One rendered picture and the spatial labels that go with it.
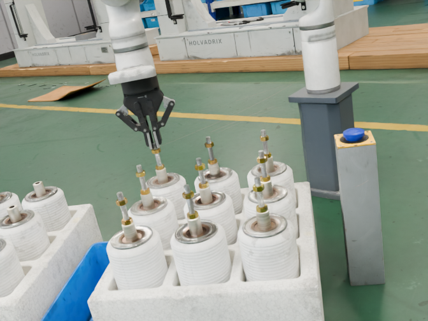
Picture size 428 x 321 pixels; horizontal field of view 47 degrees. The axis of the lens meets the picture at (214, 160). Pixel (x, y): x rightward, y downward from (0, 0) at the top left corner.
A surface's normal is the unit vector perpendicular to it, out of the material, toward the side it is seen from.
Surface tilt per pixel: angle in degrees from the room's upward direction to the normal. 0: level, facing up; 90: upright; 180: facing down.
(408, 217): 0
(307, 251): 0
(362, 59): 90
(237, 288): 0
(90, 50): 90
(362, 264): 90
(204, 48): 90
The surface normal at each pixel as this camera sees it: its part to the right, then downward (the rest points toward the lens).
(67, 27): 0.77, 0.10
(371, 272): -0.14, 0.38
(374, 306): -0.18, -0.92
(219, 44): -0.62, 0.39
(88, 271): 0.97, -0.14
